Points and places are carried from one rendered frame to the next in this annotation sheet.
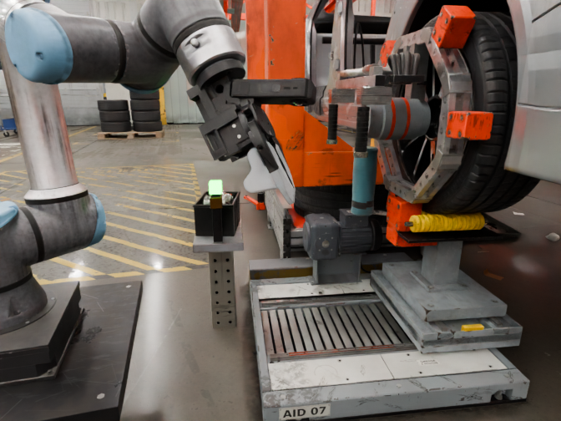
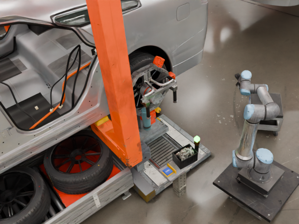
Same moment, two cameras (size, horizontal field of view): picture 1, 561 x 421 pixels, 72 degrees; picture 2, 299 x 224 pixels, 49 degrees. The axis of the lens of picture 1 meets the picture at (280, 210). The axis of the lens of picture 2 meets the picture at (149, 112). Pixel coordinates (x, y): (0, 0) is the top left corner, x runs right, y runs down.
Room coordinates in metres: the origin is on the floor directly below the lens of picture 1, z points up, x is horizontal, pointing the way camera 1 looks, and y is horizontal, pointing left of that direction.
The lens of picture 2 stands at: (2.53, 1.86, 2.96)
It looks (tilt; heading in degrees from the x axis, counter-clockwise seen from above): 43 degrees down; 243
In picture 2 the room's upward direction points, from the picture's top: 6 degrees counter-clockwise
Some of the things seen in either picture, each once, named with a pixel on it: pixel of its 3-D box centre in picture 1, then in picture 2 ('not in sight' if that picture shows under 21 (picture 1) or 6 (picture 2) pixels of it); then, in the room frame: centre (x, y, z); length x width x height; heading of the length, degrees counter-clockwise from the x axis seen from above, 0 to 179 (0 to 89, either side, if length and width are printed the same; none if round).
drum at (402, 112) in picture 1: (392, 119); (151, 94); (1.34, -0.38, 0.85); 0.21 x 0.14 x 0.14; 97
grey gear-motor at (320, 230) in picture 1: (350, 247); (134, 150); (1.65, -0.32, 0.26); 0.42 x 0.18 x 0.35; 97
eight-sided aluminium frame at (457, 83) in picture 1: (412, 119); (146, 90); (1.35, -0.45, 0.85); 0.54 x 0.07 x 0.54; 7
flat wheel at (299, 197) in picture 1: (349, 190); (79, 160); (2.21, -0.41, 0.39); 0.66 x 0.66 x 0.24
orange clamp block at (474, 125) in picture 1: (467, 124); (169, 77); (1.04, -0.50, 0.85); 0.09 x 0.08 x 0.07; 7
